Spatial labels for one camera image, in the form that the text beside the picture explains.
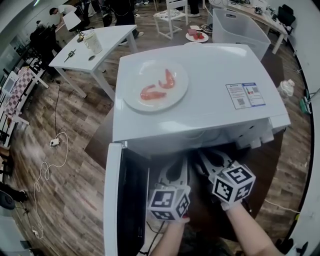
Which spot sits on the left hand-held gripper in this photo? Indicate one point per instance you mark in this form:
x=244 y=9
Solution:
x=162 y=200

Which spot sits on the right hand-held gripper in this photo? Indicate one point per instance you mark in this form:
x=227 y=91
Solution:
x=232 y=182

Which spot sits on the white microwave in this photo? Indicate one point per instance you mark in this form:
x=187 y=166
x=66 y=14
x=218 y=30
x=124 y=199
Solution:
x=200 y=75

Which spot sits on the person's left forearm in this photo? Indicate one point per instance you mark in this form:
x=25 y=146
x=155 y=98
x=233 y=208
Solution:
x=170 y=237

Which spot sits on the person's right forearm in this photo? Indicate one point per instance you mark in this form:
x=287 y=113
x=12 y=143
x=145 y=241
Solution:
x=250 y=232

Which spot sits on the person's dark patterned trousers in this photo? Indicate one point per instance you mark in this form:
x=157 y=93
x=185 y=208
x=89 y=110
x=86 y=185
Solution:
x=207 y=246

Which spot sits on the blue white label sticker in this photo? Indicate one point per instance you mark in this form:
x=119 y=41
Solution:
x=237 y=100

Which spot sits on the green flat mop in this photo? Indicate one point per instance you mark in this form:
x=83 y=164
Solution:
x=305 y=106

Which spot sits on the pink shrimp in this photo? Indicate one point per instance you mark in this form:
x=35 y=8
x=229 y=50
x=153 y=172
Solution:
x=168 y=81
x=152 y=94

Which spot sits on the clear plastic jar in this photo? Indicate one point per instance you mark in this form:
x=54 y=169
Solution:
x=286 y=90

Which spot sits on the large white plate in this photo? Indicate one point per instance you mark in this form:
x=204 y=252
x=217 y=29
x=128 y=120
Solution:
x=180 y=82

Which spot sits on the white power strip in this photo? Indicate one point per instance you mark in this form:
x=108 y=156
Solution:
x=55 y=143

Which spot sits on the small white plate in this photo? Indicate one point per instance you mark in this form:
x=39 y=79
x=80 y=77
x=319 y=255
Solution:
x=205 y=38

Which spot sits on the white plastic storage bin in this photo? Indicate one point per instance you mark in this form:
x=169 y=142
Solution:
x=240 y=35

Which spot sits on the black wheeled base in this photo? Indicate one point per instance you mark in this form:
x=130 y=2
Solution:
x=12 y=197

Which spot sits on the red strawberry heap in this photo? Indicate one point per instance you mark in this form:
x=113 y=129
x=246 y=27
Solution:
x=199 y=36

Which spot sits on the pink box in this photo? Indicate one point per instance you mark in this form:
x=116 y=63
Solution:
x=192 y=32

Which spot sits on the small dark round lid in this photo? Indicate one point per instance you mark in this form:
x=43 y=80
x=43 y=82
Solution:
x=91 y=58

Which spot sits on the flat white box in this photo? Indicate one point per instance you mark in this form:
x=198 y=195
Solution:
x=195 y=27

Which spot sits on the long wooden desk white legs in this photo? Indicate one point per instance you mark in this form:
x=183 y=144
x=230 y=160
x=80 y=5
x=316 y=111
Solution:
x=260 y=15

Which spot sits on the white square table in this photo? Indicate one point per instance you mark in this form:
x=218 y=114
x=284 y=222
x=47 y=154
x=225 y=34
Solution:
x=110 y=37

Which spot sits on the cream pitcher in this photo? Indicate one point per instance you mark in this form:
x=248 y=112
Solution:
x=93 y=42

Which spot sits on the small black tool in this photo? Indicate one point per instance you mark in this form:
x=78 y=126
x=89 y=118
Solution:
x=71 y=53

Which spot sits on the black office chair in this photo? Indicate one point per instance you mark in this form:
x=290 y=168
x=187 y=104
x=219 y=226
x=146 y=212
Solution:
x=286 y=15

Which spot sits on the white chair patterned cushion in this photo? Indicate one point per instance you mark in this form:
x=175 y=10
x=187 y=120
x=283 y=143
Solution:
x=172 y=15

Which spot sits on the pink checkered cloth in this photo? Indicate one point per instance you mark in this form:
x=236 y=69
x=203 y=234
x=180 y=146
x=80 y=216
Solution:
x=20 y=90

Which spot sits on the small brass ornament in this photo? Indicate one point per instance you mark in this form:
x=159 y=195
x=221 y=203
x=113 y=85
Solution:
x=80 y=37

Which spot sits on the white screen device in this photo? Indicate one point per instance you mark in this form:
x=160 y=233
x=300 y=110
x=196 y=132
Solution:
x=8 y=85

